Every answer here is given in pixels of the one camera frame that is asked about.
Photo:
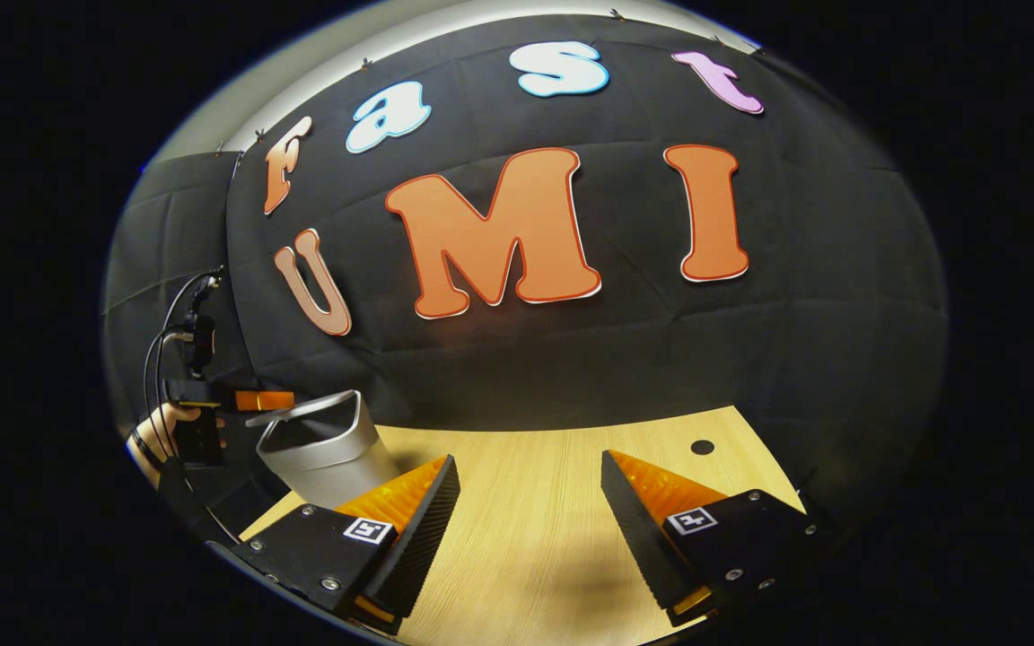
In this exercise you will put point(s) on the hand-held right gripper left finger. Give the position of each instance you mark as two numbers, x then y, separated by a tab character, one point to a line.
418	547

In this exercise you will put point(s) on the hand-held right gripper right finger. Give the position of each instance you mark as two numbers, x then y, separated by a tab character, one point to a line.
638	538

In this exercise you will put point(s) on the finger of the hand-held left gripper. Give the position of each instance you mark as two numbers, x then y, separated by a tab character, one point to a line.
266	401

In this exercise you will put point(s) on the white desktop garbage bin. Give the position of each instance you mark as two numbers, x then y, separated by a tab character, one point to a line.
328	467

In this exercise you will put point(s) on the wooden desktop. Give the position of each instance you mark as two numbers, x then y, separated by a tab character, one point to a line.
526	502

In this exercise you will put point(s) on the black wristband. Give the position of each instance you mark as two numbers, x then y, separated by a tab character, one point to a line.
149	449

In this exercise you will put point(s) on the black backdrop cloth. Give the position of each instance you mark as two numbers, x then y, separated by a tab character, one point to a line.
795	341

